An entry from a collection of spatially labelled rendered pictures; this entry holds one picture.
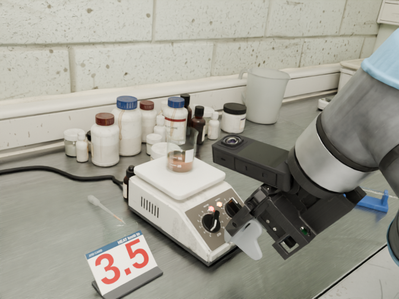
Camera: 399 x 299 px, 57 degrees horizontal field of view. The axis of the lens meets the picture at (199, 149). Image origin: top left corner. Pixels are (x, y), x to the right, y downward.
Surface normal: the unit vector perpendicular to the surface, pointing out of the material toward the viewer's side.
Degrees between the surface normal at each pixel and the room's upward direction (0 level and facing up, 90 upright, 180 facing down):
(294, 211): 30
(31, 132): 90
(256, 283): 0
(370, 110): 85
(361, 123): 102
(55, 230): 0
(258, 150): 11
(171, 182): 0
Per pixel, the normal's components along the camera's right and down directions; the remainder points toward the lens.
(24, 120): 0.63, 0.38
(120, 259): 0.50, -0.46
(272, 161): -0.08, -0.86
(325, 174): -0.51, 0.56
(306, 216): -0.70, 0.38
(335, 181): -0.31, 0.68
